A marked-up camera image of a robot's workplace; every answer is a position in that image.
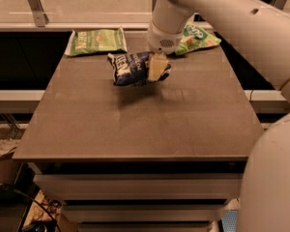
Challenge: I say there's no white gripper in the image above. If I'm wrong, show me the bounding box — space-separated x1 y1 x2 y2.
147 21 184 82

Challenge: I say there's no blue chip bag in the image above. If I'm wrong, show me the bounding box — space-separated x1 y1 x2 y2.
106 50 172 87

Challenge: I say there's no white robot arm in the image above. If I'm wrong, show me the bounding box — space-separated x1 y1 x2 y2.
148 0 290 232

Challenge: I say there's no light green chip bag right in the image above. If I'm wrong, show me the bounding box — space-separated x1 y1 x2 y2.
175 22 221 56

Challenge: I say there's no green chip bag left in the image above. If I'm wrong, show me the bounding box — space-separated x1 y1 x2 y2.
65 28 128 57

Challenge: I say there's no grey drawer cabinet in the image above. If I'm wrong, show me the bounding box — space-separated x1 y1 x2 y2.
14 47 263 231

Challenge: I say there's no blue perforated box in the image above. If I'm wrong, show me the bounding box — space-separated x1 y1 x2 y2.
221 210 238 232

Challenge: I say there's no metal railing post left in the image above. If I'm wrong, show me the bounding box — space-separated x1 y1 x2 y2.
27 0 49 27

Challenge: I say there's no black cable left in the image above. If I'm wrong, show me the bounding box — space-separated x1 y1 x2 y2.
0 181 63 232

